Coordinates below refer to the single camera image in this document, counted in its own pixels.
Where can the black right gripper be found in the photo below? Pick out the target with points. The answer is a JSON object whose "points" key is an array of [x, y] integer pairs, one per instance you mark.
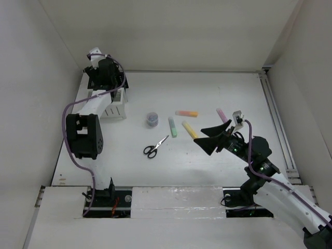
{"points": [[209, 143]]}

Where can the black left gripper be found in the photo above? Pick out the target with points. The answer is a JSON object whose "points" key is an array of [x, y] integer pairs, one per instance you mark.
{"points": [[91, 66]]}

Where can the green highlighter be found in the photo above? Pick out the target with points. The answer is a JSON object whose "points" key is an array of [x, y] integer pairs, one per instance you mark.
{"points": [[172, 127]]}

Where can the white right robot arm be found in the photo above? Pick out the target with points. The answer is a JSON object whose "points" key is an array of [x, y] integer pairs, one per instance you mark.
{"points": [[267, 186]]}

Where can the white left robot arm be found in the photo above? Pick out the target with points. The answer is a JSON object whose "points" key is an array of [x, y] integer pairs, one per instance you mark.
{"points": [[81, 119]]}

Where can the yellow highlighter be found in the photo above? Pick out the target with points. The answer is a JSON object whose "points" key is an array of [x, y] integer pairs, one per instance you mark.
{"points": [[190, 130]]}

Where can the purple highlighter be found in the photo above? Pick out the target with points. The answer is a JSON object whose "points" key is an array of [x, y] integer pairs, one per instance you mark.
{"points": [[222, 115]]}

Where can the orange highlighter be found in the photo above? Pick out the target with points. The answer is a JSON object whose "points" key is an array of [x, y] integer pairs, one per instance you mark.
{"points": [[186, 113]]}

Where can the white slotted organizer box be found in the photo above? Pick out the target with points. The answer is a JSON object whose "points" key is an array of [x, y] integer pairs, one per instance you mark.
{"points": [[107, 105]]}

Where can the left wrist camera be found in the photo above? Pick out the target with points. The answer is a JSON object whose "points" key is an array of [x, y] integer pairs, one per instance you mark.
{"points": [[95, 55]]}

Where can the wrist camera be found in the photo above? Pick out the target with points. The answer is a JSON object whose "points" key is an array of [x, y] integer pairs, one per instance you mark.
{"points": [[238, 118], [95, 55]]}

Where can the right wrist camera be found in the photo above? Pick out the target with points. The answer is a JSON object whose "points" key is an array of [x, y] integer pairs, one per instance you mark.
{"points": [[238, 118]]}

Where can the black handled scissors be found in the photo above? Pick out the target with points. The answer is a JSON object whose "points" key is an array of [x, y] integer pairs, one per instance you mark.
{"points": [[151, 150]]}

